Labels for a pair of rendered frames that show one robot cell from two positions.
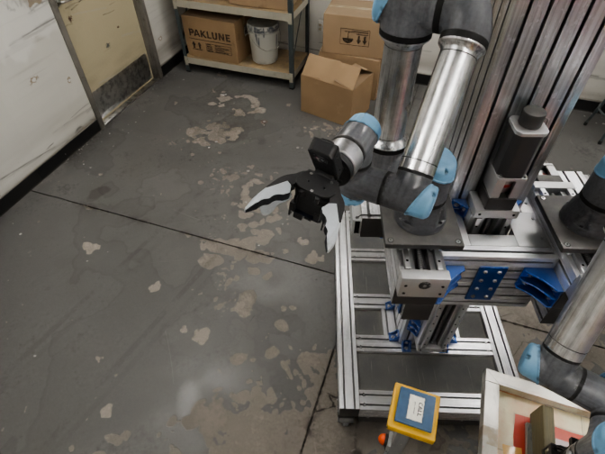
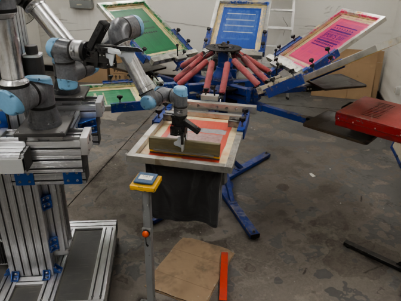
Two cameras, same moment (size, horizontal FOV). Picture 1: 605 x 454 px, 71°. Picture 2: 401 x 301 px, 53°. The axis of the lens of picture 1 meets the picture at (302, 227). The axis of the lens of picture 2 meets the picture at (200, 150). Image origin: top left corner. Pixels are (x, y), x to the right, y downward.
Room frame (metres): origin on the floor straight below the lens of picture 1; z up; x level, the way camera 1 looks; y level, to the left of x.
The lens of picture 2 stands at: (0.40, 1.48, 1.99)
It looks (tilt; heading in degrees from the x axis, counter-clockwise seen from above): 26 degrees down; 262
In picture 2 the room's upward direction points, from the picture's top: 1 degrees clockwise
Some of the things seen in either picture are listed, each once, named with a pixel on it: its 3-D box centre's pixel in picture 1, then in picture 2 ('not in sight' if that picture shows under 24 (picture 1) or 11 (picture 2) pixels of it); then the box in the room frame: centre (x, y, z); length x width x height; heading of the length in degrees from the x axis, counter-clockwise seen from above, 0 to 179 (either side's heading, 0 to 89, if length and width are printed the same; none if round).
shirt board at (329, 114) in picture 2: not in sight; (289, 113); (-0.65, -1.30, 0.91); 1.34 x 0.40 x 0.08; 131
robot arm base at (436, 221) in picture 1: (422, 204); (43, 113); (0.89, -0.35, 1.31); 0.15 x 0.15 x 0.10
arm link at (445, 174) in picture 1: (428, 172); (38, 89); (0.89, -0.34, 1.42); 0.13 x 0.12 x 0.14; 62
